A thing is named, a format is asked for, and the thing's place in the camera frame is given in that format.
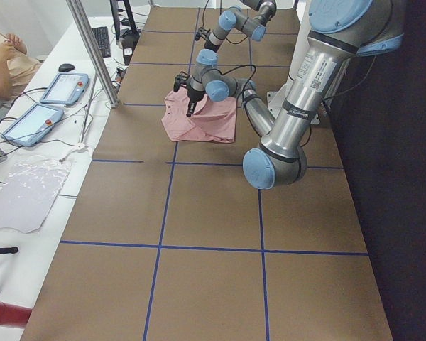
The clear plastic bag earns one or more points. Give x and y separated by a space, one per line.
30 191

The blue teach pendant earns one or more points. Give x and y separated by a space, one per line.
33 125
65 89

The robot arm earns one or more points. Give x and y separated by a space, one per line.
339 30
233 18

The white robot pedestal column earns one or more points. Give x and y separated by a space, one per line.
276 98

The seated person beige shirt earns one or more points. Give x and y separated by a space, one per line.
17 68

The far blue teach pendant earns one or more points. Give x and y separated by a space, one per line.
65 89

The black box device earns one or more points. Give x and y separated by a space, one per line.
127 42

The white plastic hook tool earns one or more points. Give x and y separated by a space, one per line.
77 148

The aluminium frame post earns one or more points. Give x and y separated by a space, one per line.
82 22

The pink Snoopy t-shirt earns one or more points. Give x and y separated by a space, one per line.
212 121

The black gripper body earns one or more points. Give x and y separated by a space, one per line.
193 95
209 45

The black computer mouse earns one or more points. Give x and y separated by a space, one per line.
66 67

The black keyboard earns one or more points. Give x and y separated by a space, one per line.
101 35

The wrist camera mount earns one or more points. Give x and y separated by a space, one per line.
182 80
202 33

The red cylinder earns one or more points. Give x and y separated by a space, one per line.
14 316

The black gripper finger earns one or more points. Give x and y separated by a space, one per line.
191 108

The near blue teach pendant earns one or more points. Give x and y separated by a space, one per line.
33 125

